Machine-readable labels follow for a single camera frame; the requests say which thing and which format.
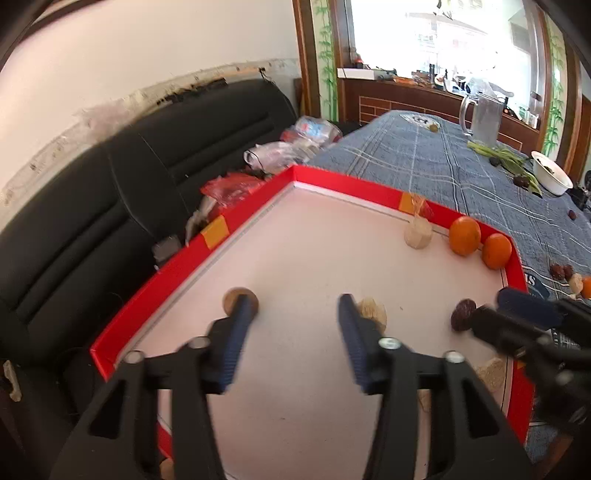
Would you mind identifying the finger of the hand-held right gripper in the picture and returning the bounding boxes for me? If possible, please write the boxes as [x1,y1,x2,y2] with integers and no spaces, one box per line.
[470,307,568,370]
[498,287,591,333]

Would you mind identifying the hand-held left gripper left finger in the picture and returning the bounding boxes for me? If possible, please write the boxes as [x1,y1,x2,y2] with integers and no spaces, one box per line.
[48,294,258,480]

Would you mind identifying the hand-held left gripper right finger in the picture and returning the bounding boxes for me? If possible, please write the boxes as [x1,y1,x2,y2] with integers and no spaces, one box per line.
[338,294,539,480]

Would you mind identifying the brown longan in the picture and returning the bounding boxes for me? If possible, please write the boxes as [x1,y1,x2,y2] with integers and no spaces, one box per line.
[223,287,259,319]

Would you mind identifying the red cardboard box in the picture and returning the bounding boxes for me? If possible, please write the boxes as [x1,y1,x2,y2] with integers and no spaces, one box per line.
[91,165,536,480]

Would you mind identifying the small grey object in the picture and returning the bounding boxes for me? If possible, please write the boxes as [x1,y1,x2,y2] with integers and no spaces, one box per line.
[152,236,181,266]

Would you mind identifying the white bowl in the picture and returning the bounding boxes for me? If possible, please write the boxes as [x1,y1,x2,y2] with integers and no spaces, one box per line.
[531,151,574,195]

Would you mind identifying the green vegetable leaves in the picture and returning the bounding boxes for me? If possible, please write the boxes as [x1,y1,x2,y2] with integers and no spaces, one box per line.
[467,141,543,197]

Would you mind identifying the red plastic bag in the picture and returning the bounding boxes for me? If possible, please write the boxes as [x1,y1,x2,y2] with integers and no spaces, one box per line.
[199,173,266,208]

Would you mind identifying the black sofa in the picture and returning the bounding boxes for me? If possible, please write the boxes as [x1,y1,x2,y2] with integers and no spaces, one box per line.
[0,78,298,462]

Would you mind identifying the white plastic bag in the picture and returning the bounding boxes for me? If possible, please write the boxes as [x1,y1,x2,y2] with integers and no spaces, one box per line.
[243,141,324,175]

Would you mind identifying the clear glass pitcher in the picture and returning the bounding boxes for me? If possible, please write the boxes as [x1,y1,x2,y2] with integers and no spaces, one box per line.
[459,90,503,146]

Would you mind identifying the clear plastic bag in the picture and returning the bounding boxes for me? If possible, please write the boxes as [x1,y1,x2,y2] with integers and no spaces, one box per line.
[281,115,343,148]

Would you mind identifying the wooden glass partition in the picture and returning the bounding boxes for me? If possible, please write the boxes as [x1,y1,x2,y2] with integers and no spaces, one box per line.
[293,0,583,162]

